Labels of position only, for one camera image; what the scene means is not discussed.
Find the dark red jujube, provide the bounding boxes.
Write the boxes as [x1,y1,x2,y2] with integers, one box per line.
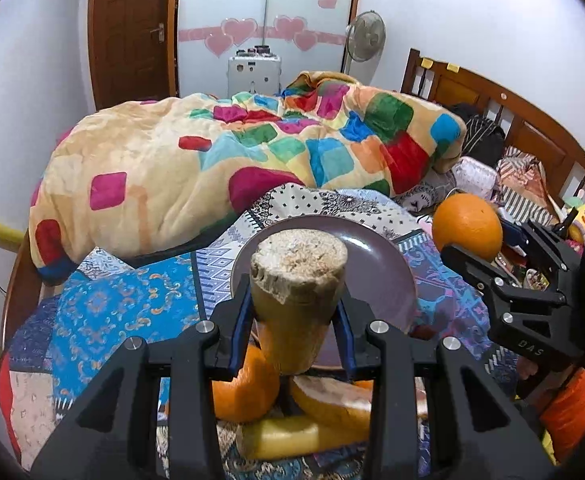
[409,324,439,341]

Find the large orange with sticker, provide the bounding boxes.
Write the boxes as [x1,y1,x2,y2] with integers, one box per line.
[212,344,280,424]

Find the yellow sugarcane piece back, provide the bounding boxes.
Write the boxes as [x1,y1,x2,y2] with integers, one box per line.
[236,415,369,460]

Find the yellow sugarcane piece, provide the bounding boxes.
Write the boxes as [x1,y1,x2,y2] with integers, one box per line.
[236,415,369,460]
[250,229,349,376]

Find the yellow sugarcane piece front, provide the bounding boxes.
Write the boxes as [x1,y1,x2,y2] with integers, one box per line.
[250,229,349,376]

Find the blue patterned bed cloth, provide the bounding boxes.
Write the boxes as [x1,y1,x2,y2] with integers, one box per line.
[0,184,518,468]

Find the wooden headboard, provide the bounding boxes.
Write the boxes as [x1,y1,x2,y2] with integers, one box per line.
[401,49,585,204]

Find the pink white pouch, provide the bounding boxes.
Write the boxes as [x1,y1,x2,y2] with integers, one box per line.
[452,156,501,202]

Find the purple round plate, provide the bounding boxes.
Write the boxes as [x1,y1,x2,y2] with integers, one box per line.
[229,213,419,371]

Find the black striped bag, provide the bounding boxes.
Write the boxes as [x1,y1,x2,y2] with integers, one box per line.
[449,103,506,169]

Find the colourful patchwork blanket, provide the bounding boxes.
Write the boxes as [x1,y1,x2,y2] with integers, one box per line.
[29,72,467,282]

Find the standing electric fan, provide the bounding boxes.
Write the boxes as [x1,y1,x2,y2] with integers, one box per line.
[344,10,385,74]

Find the white appliance box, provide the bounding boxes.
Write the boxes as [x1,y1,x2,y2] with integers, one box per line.
[227,46,282,96]

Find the white sliding wardrobe with hearts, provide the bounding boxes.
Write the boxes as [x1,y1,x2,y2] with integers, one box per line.
[176,0,356,98]

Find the brown wooden door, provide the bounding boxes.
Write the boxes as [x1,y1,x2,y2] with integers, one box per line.
[87,0,178,110]

